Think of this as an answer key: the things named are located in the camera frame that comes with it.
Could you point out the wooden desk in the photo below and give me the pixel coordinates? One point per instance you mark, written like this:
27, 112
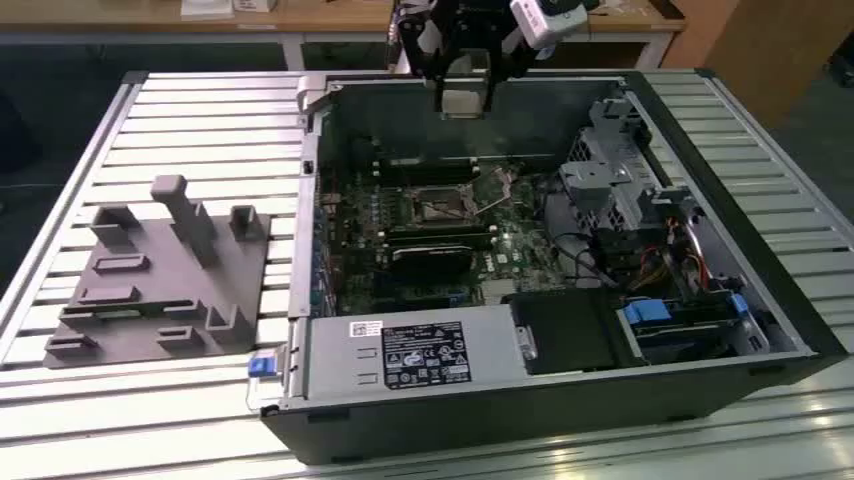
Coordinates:
134, 20

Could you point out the green RAM stick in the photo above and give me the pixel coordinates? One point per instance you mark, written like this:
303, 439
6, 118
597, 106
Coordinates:
127, 312

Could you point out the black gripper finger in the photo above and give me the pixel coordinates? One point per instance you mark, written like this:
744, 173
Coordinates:
440, 90
493, 95

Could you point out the grey metal drive cage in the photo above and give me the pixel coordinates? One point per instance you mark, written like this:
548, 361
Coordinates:
588, 180

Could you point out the black open PC case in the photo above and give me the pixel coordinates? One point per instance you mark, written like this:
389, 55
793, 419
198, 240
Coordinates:
468, 425

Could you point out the black plastic housing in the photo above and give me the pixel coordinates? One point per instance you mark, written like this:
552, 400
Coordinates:
568, 330

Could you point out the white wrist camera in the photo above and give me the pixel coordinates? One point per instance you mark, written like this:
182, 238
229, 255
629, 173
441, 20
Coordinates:
554, 17

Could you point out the white paper box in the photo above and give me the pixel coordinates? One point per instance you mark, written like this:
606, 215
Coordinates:
207, 9

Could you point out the silver chipset heat sink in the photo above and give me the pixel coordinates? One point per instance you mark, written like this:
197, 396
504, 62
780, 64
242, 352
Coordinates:
498, 291

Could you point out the grey parts rack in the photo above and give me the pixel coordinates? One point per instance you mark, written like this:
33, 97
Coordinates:
167, 280

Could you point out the wooden cabinet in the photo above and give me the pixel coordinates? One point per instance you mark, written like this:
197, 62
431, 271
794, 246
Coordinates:
768, 50

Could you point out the small white box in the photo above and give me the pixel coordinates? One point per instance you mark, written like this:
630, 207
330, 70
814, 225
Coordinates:
254, 5

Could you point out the installed RAM stick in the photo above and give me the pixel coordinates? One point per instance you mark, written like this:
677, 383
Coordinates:
437, 232

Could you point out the blue disk carrier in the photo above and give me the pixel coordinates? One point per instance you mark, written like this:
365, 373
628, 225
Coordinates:
644, 312

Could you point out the grey power supply unit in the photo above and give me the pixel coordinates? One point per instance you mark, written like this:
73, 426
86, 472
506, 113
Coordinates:
334, 360

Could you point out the green motherboard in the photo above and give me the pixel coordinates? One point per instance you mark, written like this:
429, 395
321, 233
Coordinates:
521, 255

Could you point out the silver CPU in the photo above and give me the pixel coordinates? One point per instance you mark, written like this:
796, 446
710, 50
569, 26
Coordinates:
464, 105

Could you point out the blue plastic latch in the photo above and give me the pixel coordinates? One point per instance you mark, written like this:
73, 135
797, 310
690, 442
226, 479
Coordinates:
738, 306

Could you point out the black graphics card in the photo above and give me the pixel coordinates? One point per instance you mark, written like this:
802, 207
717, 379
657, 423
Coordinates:
430, 260

